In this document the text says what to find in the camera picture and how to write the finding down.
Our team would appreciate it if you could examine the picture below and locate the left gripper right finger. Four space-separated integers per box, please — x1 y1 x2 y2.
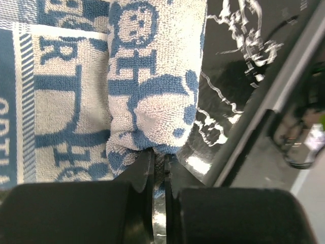
165 155 317 243

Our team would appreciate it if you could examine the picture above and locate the blue white patterned towel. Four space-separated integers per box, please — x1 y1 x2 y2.
1 1 207 190

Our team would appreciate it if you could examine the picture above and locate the black marble pattern mat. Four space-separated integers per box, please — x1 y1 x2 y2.
152 0 318 244

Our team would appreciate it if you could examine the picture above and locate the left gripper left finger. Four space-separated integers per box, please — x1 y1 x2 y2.
1 149 155 243

